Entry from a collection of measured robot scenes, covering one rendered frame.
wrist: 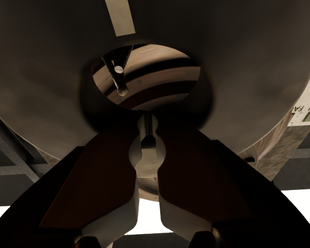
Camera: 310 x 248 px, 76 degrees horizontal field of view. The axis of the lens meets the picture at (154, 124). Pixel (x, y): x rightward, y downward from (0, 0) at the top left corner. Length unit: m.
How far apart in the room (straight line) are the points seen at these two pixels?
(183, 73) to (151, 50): 0.06
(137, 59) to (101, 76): 0.07
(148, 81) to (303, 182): 8.89
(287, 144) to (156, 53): 0.68
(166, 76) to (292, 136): 0.62
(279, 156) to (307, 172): 8.52
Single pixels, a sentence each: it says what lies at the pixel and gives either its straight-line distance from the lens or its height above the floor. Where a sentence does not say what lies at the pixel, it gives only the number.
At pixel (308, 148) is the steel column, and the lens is 6.35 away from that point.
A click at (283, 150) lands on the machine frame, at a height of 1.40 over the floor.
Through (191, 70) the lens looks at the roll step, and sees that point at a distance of 0.32.
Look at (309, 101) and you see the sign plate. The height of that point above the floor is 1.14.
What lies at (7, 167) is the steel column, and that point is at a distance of 6.47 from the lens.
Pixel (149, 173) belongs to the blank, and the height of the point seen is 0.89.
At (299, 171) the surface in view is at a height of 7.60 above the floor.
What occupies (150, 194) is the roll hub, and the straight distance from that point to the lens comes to 0.48.
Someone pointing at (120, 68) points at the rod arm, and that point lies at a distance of 0.23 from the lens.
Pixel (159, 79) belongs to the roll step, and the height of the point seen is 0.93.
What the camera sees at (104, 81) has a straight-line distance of 0.35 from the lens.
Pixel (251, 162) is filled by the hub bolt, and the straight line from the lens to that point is 0.40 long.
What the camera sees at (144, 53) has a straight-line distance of 0.32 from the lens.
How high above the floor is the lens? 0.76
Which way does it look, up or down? 46 degrees up
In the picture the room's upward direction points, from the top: 176 degrees clockwise
